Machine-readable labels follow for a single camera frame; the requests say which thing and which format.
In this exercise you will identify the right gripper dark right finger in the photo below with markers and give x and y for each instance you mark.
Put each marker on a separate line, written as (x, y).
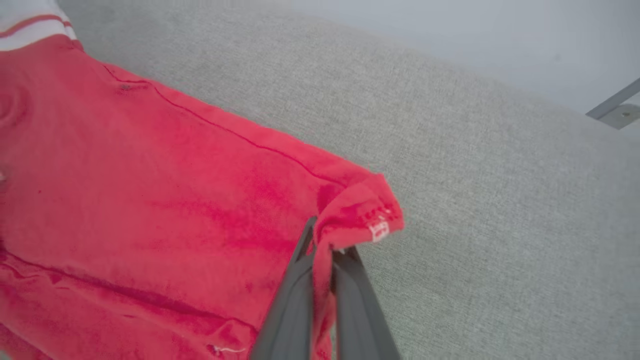
(360, 315)

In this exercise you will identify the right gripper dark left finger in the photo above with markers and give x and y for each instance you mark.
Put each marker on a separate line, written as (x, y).
(292, 310)

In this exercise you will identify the grey metal bar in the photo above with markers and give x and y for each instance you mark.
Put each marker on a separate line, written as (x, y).
(615, 99)

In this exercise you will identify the red and white jersey shirt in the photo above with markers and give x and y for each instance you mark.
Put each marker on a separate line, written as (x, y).
(150, 200)

